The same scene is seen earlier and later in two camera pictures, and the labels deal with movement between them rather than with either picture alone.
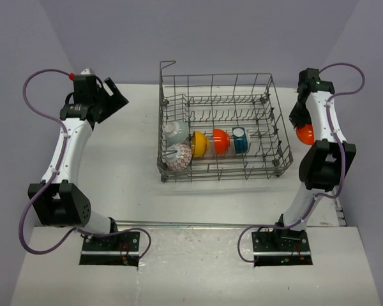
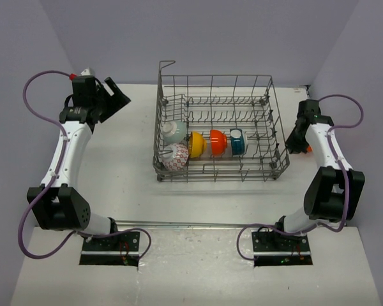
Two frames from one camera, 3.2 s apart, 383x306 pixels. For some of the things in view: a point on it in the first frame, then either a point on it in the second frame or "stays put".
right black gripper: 297,120 -> 293,147
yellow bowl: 200,144 stays put
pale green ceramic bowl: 176,131 stays put
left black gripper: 116,101 stays put
